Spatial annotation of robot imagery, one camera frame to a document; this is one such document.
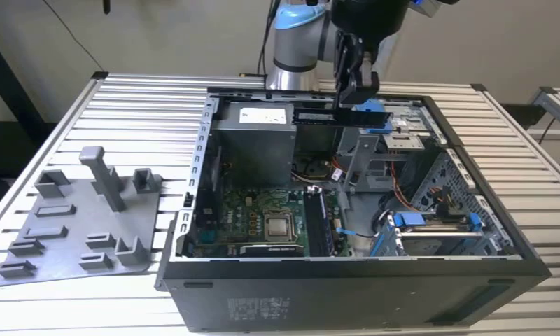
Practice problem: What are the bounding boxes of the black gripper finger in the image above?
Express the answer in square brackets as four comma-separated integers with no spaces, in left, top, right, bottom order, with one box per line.
[362,51,381,76]
[331,31,379,120]

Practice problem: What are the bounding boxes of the black cable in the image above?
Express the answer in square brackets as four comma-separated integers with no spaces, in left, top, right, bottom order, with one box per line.
[257,0,281,77]

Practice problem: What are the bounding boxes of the green motherboard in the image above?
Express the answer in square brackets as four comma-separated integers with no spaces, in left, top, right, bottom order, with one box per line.
[190,185,355,259]

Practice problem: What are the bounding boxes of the dark RAM stick with label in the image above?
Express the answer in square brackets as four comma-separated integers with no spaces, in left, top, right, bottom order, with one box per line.
[291,108,392,127]

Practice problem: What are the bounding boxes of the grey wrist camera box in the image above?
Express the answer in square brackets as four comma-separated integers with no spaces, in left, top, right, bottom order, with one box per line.
[409,0,454,18]

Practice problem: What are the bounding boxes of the black box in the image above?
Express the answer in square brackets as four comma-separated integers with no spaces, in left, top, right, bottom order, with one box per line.
[500,103,546,127]

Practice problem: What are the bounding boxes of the black graphics card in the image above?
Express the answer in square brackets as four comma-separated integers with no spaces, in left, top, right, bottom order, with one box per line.
[235,244,306,259]

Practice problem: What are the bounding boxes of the grey plastic parts rack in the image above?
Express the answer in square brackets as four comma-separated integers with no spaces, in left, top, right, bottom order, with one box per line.
[0,146,167,288]

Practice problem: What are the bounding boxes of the hard disk in blue carrier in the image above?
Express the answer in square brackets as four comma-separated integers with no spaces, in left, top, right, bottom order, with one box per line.
[371,209,486,258]

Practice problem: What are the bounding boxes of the orange SATA wire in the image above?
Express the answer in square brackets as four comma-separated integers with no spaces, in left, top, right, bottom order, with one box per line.
[386,160,434,214]

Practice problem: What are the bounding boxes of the grey metal drive cage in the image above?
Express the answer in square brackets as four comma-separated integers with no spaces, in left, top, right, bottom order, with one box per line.
[334,99,449,193]

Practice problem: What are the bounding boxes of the metal CPU socket cover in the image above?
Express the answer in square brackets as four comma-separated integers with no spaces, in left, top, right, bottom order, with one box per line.
[259,209,299,244]

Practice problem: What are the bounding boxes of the yellow orange power wires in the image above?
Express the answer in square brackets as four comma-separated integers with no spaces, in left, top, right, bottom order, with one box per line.
[426,186,468,220]

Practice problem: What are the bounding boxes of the grey power supply unit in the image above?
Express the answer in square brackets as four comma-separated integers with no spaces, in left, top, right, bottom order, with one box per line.
[211,101,299,186]

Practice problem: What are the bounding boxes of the yellow black PSU wire bundle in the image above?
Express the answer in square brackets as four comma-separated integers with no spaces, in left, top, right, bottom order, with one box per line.
[290,156,346,183]

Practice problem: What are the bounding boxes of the silver CPU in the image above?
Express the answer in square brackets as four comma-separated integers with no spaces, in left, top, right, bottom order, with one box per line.
[265,217,293,241]

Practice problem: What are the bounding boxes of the black open PC case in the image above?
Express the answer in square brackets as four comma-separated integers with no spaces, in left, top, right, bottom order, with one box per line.
[153,85,552,333]

